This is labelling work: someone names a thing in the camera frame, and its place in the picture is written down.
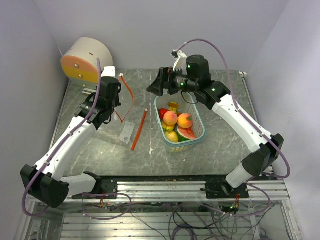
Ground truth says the orange toy peach with leaf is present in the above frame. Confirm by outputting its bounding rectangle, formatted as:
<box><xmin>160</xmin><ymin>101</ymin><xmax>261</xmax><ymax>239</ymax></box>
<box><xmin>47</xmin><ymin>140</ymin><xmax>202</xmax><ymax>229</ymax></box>
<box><xmin>177</xmin><ymin>113</ymin><xmax>194</xmax><ymax>129</ymax></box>

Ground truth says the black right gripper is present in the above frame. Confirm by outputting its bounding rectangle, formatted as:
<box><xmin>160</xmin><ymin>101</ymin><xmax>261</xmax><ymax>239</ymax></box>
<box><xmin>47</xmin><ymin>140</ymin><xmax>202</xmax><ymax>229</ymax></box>
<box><xmin>147</xmin><ymin>65</ymin><xmax>198</xmax><ymax>97</ymax></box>

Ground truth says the toy watermelon slice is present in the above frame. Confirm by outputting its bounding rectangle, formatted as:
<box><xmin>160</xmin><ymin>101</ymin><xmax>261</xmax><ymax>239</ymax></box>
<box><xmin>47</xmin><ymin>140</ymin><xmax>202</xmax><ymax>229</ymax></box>
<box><xmin>176</xmin><ymin>126</ymin><xmax>197</xmax><ymax>142</ymax></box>

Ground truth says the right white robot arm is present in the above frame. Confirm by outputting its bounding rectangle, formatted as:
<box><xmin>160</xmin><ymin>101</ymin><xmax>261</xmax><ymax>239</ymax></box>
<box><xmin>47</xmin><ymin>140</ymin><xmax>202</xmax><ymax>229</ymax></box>
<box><xmin>147</xmin><ymin>52</ymin><xmax>284</xmax><ymax>198</ymax></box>

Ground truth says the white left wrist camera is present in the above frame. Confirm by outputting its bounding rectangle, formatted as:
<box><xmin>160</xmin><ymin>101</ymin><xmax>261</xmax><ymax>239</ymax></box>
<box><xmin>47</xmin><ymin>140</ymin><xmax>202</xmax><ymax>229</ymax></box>
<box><xmin>100</xmin><ymin>66</ymin><xmax>116</xmax><ymax>78</ymax></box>

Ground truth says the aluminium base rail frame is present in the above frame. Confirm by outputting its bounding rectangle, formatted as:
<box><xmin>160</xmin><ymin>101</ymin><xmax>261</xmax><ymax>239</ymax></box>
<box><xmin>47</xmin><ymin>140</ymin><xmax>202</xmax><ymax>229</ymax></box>
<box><xmin>16</xmin><ymin>175</ymin><xmax>302</xmax><ymax>240</ymax></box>

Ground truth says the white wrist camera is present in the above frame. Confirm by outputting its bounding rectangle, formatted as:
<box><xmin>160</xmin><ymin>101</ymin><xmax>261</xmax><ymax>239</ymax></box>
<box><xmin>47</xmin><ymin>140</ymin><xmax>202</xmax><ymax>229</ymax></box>
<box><xmin>100</xmin><ymin>66</ymin><xmax>116</xmax><ymax>78</ymax></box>
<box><xmin>171</xmin><ymin>50</ymin><xmax>187</xmax><ymax>72</ymax></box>

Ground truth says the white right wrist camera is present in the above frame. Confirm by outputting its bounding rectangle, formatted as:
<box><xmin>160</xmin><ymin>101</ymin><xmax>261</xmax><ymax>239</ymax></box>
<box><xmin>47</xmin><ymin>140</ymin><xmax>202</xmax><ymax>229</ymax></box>
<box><xmin>171</xmin><ymin>50</ymin><xmax>187</xmax><ymax>72</ymax></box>

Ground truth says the red toy wax apple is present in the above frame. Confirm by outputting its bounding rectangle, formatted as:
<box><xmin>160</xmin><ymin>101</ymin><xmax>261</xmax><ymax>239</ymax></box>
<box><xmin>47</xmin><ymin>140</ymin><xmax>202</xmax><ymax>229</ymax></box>
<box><xmin>158</xmin><ymin>108</ymin><xmax>170</xmax><ymax>121</ymax></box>

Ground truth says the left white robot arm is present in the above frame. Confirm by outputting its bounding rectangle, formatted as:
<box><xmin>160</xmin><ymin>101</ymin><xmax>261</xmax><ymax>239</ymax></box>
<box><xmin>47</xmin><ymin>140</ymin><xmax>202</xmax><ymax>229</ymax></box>
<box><xmin>20</xmin><ymin>76</ymin><xmax>121</xmax><ymax>208</ymax></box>

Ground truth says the clear orange-zip top bag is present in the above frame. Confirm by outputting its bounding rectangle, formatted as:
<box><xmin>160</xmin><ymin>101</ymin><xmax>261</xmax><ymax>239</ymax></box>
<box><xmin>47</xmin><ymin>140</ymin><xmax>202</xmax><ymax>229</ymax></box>
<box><xmin>114</xmin><ymin>73</ymin><xmax>135</xmax><ymax>123</ymax></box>

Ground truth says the clear orange-zip bag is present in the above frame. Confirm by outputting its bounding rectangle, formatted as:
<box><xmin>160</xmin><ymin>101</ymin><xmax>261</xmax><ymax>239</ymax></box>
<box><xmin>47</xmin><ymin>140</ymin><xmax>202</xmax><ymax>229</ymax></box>
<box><xmin>96</xmin><ymin>107</ymin><xmax>149</xmax><ymax>149</ymax></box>
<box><xmin>114</xmin><ymin>73</ymin><xmax>135</xmax><ymax>123</ymax></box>

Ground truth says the yellow toy banana bunch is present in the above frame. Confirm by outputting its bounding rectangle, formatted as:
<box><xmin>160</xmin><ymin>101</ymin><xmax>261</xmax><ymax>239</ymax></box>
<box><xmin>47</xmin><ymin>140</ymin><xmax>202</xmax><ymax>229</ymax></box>
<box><xmin>161</xmin><ymin>102</ymin><xmax>179</xmax><ymax>131</ymax></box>

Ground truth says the pink toy peach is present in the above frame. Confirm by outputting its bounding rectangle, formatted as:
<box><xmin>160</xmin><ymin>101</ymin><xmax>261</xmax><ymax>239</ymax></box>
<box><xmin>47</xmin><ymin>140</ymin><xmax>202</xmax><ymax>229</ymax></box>
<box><xmin>163</xmin><ymin>111</ymin><xmax>179</xmax><ymax>126</ymax></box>

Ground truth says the white and blue plastic basket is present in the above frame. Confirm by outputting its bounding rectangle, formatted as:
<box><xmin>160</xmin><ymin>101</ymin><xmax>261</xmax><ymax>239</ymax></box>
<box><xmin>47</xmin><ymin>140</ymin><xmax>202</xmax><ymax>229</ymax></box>
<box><xmin>153</xmin><ymin>93</ymin><xmax>206</xmax><ymax>153</ymax></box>

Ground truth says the yellow toy mango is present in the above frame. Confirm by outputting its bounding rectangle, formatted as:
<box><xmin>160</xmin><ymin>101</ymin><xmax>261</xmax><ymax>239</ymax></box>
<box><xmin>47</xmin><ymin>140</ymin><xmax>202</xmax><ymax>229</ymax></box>
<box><xmin>164</xmin><ymin>131</ymin><xmax>179</xmax><ymax>143</ymax></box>

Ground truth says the white cylinder with orange face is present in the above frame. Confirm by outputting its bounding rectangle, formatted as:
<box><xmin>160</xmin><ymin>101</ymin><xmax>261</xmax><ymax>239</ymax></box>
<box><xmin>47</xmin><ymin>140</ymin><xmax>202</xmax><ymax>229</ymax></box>
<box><xmin>60</xmin><ymin>37</ymin><xmax>114</xmax><ymax>89</ymax></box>

